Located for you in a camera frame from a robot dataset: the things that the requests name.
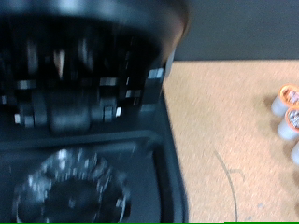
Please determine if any black reusable coffee pod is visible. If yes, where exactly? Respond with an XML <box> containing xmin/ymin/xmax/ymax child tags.
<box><xmin>12</xmin><ymin>147</ymin><xmax>133</xmax><ymax>224</ymax></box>

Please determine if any grey coffee pod cup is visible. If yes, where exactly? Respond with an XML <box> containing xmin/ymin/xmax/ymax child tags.
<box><xmin>290</xmin><ymin>141</ymin><xmax>299</xmax><ymax>166</ymax></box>

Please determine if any black Keurig coffee machine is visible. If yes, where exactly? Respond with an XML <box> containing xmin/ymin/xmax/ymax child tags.
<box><xmin>0</xmin><ymin>0</ymin><xmax>192</xmax><ymax>224</ymax></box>

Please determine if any orange-lid coffee pod cup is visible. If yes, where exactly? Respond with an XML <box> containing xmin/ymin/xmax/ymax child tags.
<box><xmin>270</xmin><ymin>83</ymin><xmax>299</xmax><ymax>119</ymax></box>
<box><xmin>277</xmin><ymin>105</ymin><xmax>299</xmax><ymax>142</ymax></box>

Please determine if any grey partition panel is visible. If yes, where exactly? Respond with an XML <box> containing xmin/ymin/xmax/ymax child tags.
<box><xmin>172</xmin><ymin>0</ymin><xmax>299</xmax><ymax>62</ymax></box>

